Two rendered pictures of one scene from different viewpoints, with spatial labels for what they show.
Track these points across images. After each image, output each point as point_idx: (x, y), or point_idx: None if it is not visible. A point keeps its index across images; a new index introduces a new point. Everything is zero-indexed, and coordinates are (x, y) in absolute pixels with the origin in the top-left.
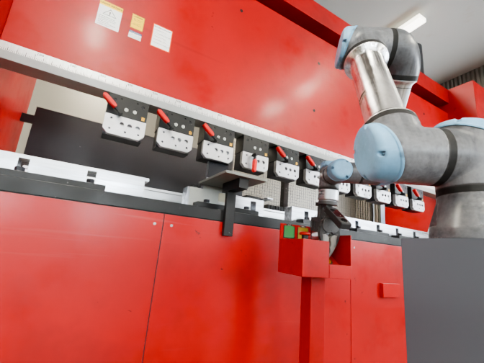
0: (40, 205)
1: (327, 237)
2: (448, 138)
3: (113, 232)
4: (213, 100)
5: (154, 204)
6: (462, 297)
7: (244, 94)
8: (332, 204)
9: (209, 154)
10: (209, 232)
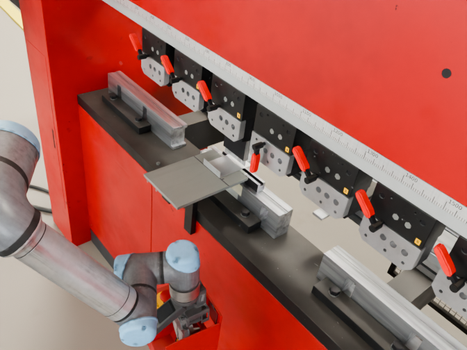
0: (103, 135)
1: (175, 323)
2: None
3: (130, 173)
4: (222, 37)
5: (146, 164)
6: None
7: (265, 25)
8: (171, 298)
9: (213, 121)
10: (179, 215)
